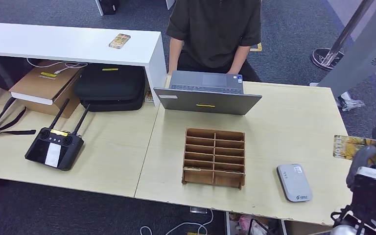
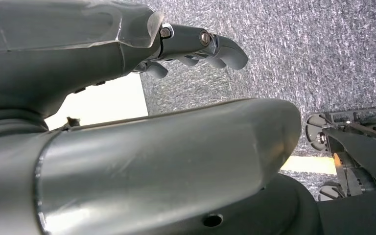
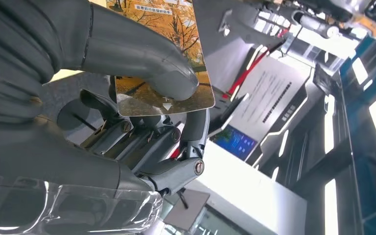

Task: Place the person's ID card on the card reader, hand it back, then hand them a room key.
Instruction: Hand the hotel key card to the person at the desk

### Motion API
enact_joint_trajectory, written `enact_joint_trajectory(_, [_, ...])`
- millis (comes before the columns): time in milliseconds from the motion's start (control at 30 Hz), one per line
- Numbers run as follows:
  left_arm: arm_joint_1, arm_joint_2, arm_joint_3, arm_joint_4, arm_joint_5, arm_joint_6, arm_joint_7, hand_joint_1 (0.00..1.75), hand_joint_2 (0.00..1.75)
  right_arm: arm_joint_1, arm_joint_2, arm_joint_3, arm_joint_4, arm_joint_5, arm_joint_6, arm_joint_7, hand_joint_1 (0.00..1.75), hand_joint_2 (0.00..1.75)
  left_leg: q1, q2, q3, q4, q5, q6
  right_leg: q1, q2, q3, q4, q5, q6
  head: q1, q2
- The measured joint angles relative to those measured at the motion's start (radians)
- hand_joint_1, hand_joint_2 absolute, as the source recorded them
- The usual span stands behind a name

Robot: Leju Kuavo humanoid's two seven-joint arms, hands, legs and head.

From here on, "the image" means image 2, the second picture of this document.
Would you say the pale wooden board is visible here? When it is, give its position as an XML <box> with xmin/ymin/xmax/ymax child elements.
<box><xmin>280</xmin><ymin>156</ymin><xmax>338</xmax><ymax>176</ymax></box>

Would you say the black wheeled base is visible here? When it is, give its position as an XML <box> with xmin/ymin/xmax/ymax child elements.
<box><xmin>305</xmin><ymin>105</ymin><xmax>376</xmax><ymax>202</ymax></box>

